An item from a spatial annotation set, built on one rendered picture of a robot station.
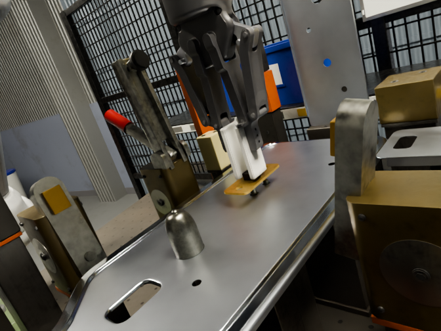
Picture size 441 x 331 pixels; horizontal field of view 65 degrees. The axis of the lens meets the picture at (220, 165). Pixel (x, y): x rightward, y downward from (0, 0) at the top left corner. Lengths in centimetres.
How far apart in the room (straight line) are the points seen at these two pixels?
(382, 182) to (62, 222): 35
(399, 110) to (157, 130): 37
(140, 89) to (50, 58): 347
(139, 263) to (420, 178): 28
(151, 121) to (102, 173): 355
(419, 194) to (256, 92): 19
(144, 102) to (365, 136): 34
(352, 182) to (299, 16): 41
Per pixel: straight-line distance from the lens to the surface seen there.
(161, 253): 40
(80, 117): 396
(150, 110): 53
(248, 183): 44
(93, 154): 401
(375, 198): 29
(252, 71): 38
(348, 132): 27
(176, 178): 53
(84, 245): 47
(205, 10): 39
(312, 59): 65
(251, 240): 36
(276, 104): 76
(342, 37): 62
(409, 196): 29
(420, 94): 58
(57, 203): 45
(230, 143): 43
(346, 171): 29
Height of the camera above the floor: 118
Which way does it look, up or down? 17 degrees down
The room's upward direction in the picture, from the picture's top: 18 degrees counter-clockwise
